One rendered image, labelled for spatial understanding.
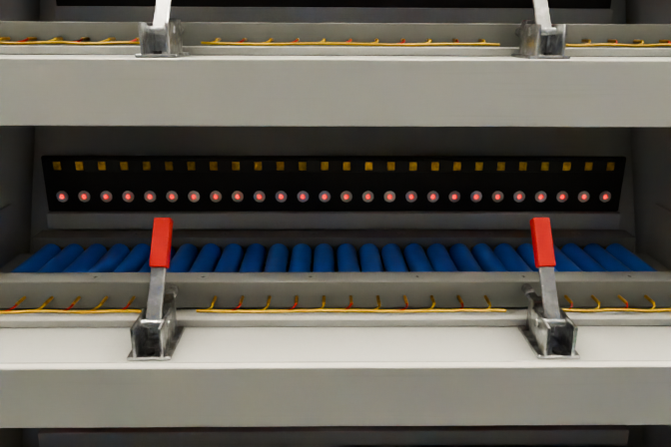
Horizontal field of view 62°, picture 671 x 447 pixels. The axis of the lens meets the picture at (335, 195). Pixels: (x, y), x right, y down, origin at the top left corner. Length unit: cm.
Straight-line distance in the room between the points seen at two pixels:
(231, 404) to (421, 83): 25
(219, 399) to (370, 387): 10
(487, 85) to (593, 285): 18
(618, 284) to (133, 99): 38
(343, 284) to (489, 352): 11
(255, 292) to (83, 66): 20
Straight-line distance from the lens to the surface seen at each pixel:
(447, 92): 39
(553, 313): 41
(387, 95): 38
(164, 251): 40
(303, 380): 38
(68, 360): 41
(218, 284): 43
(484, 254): 50
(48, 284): 47
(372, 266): 46
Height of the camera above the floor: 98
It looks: 4 degrees up
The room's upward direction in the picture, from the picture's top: straight up
